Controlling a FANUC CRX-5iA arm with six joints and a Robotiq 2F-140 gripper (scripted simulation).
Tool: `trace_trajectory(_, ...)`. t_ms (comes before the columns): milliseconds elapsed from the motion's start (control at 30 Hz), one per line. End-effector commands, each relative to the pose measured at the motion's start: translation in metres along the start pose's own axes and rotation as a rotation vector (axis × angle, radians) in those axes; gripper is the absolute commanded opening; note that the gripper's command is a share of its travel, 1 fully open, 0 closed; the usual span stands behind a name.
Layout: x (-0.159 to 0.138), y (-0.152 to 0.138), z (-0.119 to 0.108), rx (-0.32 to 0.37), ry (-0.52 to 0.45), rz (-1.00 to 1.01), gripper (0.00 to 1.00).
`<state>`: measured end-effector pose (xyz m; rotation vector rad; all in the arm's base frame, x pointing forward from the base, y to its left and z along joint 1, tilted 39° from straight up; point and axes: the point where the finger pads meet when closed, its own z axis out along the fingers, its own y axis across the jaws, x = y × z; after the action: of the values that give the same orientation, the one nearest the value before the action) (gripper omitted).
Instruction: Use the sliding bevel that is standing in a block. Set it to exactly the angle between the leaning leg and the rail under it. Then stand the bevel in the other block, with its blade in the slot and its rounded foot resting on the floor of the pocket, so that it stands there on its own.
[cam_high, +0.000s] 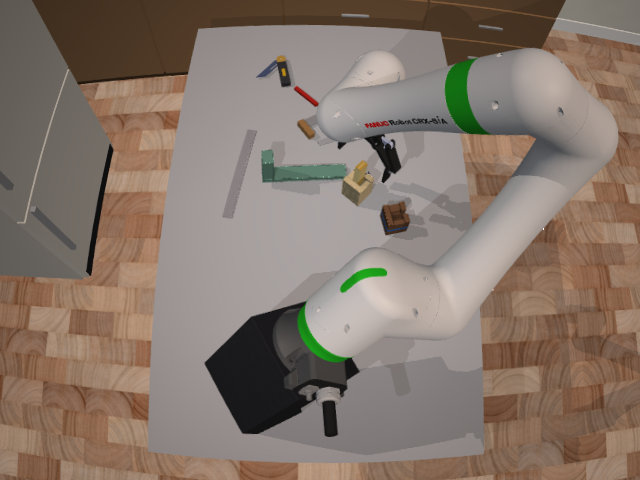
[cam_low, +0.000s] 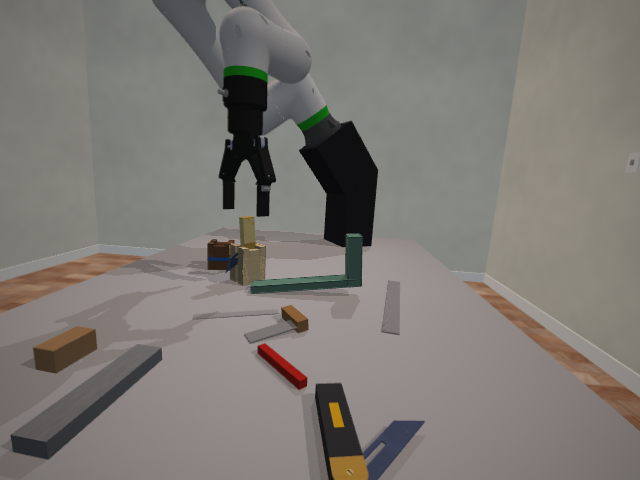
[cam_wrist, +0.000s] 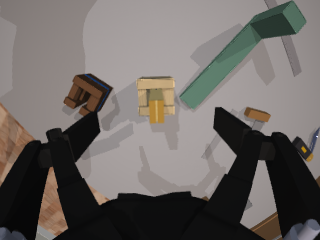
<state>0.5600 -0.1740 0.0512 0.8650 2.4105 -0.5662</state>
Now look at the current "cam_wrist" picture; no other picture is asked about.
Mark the black sliding bevel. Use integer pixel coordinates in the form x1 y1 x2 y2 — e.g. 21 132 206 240
292 127 320 162

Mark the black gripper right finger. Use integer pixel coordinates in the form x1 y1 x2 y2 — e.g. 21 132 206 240
181 107 320 240

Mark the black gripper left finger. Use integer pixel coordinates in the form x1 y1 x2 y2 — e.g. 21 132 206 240
0 111 122 240

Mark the green l-shaped frame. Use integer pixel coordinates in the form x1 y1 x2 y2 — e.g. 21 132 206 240
179 0 306 109

